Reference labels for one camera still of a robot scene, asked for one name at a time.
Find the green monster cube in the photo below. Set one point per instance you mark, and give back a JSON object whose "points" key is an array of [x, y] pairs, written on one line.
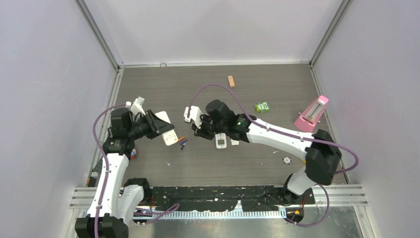
{"points": [[262, 107]]}

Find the pink metronome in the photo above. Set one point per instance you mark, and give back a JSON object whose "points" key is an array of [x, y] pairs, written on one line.
{"points": [[309, 118]]}

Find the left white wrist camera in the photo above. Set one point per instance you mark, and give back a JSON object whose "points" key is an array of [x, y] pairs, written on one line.
{"points": [[136, 107]]}

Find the wooden block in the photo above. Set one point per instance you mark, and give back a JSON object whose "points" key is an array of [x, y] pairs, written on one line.
{"points": [[231, 81]]}

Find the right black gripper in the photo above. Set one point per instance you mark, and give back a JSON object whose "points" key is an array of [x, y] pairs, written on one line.
{"points": [[200, 132]]}

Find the small toy figure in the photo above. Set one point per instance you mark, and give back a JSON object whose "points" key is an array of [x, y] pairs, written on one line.
{"points": [[133, 154]]}

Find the small round poker chip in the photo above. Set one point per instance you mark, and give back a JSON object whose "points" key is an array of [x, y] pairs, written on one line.
{"points": [[286, 160]]}

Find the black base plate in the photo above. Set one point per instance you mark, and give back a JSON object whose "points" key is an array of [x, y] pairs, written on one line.
{"points": [[225, 198]]}

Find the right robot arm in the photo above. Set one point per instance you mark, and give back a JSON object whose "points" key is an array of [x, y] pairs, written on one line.
{"points": [[317, 150]]}

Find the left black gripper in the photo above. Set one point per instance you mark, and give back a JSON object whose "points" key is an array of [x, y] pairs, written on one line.
{"points": [[157, 126]]}

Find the white battery cover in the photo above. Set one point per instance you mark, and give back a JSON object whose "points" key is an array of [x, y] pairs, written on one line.
{"points": [[234, 142]]}

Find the large white remote control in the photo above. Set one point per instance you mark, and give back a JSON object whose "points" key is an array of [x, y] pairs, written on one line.
{"points": [[170, 137]]}

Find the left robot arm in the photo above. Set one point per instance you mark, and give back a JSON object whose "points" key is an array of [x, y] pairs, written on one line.
{"points": [[114, 203]]}

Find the small white remote control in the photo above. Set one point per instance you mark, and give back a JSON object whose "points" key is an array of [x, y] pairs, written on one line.
{"points": [[220, 141]]}

